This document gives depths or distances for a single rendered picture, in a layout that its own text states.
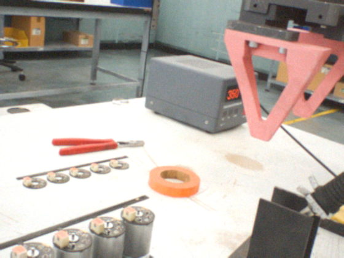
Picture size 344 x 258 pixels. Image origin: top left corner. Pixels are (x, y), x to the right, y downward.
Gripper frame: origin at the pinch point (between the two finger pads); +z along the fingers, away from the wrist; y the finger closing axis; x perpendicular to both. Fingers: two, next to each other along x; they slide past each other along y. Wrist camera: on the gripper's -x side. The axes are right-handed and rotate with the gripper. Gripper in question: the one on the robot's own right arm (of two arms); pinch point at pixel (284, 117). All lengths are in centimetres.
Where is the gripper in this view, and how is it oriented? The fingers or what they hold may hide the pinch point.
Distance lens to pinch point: 37.3
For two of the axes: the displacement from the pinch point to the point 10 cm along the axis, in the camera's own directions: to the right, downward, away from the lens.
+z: -1.4, 9.4, 3.1
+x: 8.3, 2.9, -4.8
